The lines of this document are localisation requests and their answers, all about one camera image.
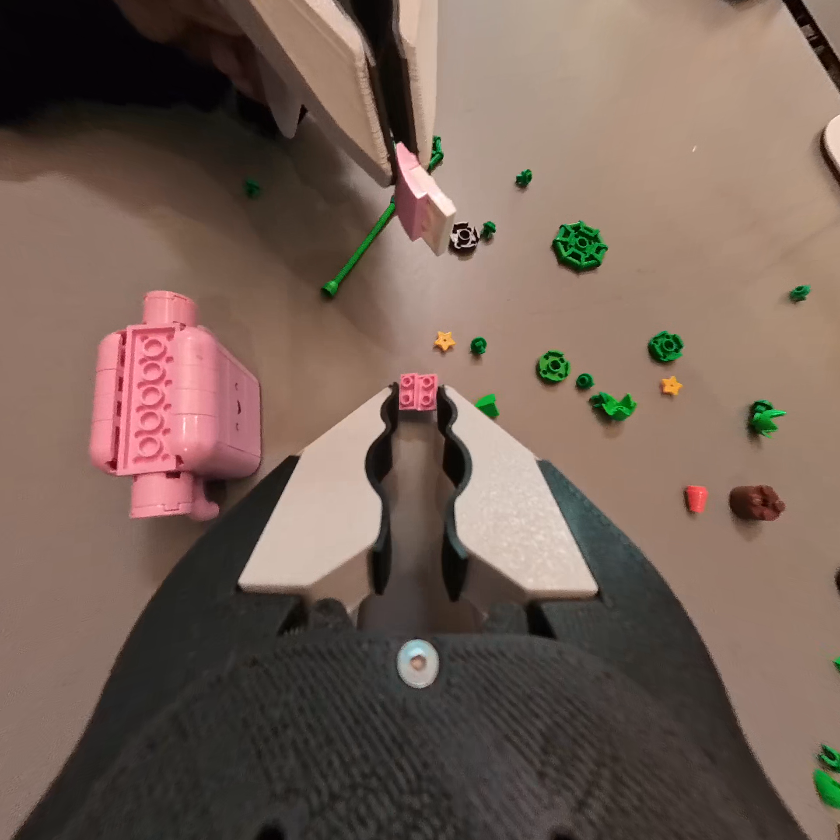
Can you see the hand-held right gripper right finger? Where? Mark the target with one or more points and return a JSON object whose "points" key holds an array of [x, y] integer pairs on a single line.
{"points": [[525, 525]]}

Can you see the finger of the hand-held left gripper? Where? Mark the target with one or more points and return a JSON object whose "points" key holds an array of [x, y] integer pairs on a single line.
{"points": [[423, 65], [321, 65]]}

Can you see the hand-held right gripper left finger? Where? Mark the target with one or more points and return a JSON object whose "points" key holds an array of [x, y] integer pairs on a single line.
{"points": [[308, 525]]}

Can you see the small pink studded plate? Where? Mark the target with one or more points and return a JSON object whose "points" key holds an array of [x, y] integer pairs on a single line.
{"points": [[410, 197], [418, 392]]}

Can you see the green toy rod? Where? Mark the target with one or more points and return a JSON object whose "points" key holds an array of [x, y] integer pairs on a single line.
{"points": [[361, 248]]}

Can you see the pink toy brick body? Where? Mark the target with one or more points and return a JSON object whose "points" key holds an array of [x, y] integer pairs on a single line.
{"points": [[177, 407]]}

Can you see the person's left forearm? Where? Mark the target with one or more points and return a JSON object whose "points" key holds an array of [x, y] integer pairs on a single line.
{"points": [[65, 65]]}

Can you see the person's left hand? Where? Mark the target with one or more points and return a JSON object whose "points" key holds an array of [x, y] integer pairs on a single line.
{"points": [[197, 33]]}

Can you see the small green clip piece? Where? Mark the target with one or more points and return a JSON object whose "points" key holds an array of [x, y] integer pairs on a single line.
{"points": [[523, 177], [251, 188], [584, 380], [488, 229], [478, 346]]}

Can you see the green round web plate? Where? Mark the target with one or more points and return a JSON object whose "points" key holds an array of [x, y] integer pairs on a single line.
{"points": [[436, 154], [580, 244]]}

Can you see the green quarter dome piece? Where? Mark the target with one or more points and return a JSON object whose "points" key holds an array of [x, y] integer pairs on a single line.
{"points": [[489, 407]]}

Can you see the green leaf piece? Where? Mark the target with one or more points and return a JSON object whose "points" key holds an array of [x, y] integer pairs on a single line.
{"points": [[612, 407]]}

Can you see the small red cone piece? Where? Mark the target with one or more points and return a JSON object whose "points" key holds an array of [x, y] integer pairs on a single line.
{"points": [[695, 499]]}

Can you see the brown round plate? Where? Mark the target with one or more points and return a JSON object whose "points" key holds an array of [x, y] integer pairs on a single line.
{"points": [[463, 237]]}

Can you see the small yellow star piece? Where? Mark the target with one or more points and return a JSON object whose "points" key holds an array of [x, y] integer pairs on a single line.
{"points": [[671, 385], [444, 340]]}

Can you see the brown round brick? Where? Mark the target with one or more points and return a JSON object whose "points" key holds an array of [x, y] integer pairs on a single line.
{"points": [[756, 502]]}

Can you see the green spiky plant piece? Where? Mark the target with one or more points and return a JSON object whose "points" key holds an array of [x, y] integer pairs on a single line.
{"points": [[766, 418]]}

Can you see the pile of green leaf pieces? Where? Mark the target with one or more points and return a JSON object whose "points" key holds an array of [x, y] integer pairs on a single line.
{"points": [[828, 791]]}

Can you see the white stand base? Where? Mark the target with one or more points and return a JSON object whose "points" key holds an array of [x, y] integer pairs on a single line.
{"points": [[832, 148]]}

